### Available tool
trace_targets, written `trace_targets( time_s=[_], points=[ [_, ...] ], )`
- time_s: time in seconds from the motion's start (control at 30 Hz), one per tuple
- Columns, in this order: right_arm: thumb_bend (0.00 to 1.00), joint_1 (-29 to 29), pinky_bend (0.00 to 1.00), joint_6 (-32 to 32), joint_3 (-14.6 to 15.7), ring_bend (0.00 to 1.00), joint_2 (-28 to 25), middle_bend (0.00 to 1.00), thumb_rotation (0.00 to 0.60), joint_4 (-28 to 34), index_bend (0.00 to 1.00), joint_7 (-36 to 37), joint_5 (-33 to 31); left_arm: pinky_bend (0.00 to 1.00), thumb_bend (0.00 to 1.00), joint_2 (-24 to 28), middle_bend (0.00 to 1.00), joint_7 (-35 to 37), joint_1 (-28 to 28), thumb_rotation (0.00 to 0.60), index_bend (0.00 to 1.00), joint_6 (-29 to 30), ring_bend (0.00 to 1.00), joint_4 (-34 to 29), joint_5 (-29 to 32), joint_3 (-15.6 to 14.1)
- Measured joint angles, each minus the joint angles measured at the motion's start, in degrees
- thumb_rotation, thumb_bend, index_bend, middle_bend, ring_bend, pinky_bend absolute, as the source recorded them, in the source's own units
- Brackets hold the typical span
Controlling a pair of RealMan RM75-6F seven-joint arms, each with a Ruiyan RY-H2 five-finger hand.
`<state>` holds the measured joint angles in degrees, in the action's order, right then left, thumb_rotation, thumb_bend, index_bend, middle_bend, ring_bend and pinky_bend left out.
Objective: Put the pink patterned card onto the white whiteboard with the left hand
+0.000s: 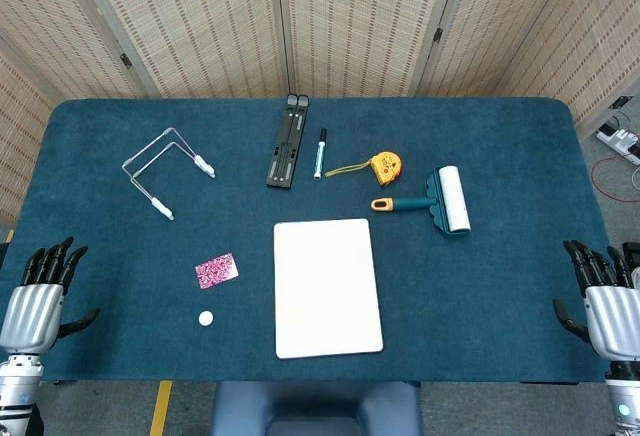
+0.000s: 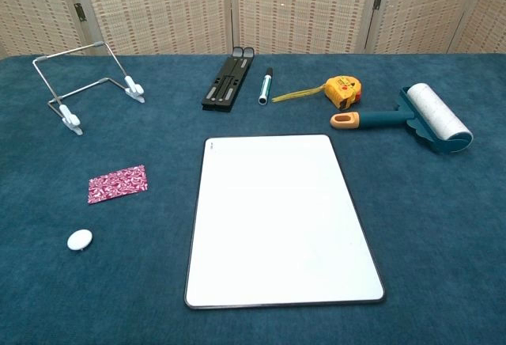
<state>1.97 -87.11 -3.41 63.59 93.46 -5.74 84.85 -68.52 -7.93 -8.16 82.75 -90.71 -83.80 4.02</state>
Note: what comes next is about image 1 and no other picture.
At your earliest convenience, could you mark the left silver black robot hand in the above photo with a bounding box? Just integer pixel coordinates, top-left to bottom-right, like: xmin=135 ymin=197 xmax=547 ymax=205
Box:
xmin=0 ymin=236 xmax=100 ymax=355

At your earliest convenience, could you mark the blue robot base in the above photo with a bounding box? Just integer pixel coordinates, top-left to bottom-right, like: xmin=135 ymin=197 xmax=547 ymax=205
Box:
xmin=209 ymin=380 xmax=424 ymax=436

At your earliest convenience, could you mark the white power strip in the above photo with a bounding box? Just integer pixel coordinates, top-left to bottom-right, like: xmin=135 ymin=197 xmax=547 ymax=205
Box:
xmin=595 ymin=123 xmax=640 ymax=166

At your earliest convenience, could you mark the teal lint roller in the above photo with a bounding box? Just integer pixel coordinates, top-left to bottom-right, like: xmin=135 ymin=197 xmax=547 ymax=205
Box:
xmin=370 ymin=165 xmax=472 ymax=240

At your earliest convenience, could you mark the white magnetic board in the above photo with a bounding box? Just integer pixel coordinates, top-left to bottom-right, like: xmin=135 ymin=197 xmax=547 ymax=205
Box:
xmin=272 ymin=217 xmax=385 ymax=360

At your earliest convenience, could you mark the black folding laptop stand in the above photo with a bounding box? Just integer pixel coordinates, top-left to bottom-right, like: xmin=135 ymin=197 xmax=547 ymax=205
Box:
xmin=265 ymin=94 xmax=311 ymax=190

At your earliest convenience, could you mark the woven bamboo folding screen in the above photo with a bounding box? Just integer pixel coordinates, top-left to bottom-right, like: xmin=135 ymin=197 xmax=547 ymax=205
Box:
xmin=0 ymin=0 xmax=640 ymax=222

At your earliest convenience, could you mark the red cable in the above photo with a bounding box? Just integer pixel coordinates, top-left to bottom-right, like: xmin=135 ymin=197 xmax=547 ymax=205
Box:
xmin=591 ymin=155 xmax=640 ymax=203

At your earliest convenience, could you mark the pink patterned card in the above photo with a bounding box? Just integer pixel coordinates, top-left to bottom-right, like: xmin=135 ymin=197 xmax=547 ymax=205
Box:
xmin=194 ymin=252 xmax=240 ymax=291

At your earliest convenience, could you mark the blue felt table cloth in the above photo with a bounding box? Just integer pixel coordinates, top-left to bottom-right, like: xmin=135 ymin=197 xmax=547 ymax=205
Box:
xmin=0 ymin=98 xmax=615 ymax=385

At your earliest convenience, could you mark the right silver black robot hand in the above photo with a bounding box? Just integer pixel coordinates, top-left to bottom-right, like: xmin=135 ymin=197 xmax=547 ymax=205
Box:
xmin=552 ymin=239 xmax=640 ymax=362

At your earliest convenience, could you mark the yellow tape measure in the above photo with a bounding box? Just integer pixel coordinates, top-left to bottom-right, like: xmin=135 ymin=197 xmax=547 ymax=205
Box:
xmin=324 ymin=151 xmax=403 ymax=188

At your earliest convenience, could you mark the silver wire book stand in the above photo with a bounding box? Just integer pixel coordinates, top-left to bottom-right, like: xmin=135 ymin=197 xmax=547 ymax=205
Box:
xmin=121 ymin=127 xmax=217 ymax=222

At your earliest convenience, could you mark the whiteboard marker black cap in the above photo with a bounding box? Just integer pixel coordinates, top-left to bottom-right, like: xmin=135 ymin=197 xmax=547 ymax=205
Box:
xmin=313 ymin=128 xmax=329 ymax=181

